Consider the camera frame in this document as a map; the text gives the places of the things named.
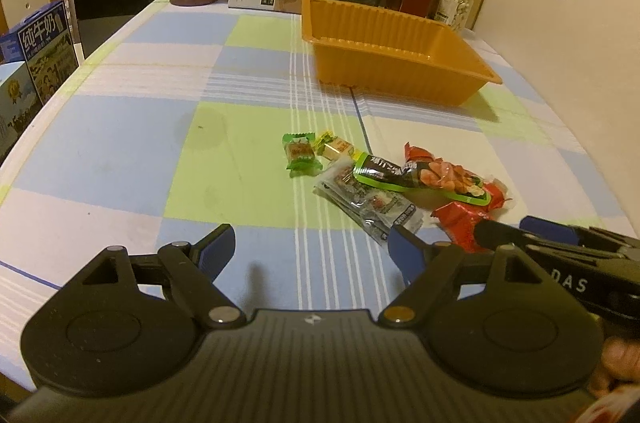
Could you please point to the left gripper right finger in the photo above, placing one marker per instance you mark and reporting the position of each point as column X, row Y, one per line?
column 412, row 255

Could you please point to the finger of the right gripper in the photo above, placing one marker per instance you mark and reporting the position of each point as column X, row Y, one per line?
column 570, row 233
column 491, row 235

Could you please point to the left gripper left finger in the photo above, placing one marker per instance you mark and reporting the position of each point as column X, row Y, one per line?
column 209, row 255

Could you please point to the red snack wrapper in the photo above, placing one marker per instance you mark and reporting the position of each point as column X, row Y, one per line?
column 458, row 219

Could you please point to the green black sausage snack pack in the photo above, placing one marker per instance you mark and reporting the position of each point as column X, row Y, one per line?
column 453, row 181

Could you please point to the silver black snack packet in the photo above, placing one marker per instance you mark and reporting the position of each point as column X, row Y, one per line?
column 375, row 210

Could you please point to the green candy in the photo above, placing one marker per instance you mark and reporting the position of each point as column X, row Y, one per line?
column 299, row 151

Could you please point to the person's right hand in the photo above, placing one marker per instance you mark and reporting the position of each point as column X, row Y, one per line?
column 620, row 362

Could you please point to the checkered tablecloth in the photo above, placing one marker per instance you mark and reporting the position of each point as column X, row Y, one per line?
column 174, row 126

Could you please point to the yellow wrapped candy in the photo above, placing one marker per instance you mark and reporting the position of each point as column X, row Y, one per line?
column 332, row 147

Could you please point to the orange plastic tray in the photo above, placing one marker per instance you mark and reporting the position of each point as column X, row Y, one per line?
column 381, row 51

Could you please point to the clear jar of nuts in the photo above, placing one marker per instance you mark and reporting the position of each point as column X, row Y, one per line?
column 453, row 13

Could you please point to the light blue carton box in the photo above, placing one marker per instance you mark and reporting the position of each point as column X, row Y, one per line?
column 19, row 104

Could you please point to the blue milk carton box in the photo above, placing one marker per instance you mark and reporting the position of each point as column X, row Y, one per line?
column 43, row 41

